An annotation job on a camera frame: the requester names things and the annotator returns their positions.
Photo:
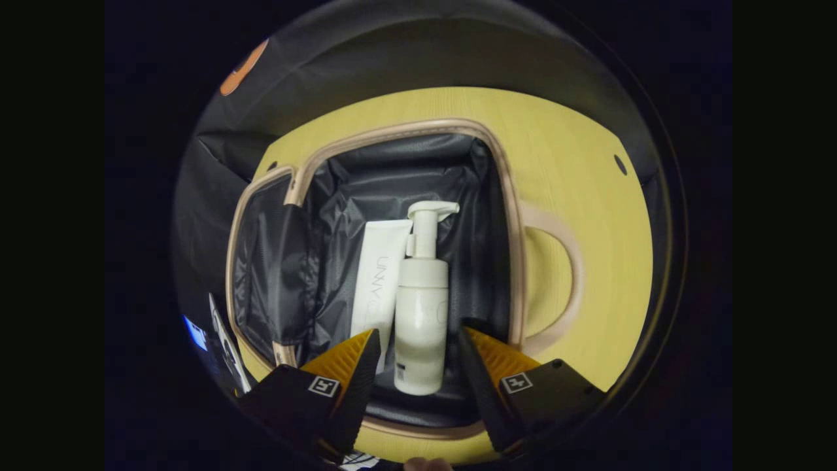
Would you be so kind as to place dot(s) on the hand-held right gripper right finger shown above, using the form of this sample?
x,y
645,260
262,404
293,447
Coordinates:
x,y
480,386

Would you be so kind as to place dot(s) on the white pump bottle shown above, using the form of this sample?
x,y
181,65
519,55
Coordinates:
x,y
422,327

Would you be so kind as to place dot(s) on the white squeeze tube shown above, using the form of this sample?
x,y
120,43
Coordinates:
x,y
379,288

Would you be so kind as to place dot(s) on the pink suitcase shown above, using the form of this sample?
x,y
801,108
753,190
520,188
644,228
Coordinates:
x,y
340,216

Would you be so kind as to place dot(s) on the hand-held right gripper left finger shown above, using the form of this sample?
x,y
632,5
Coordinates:
x,y
356,386

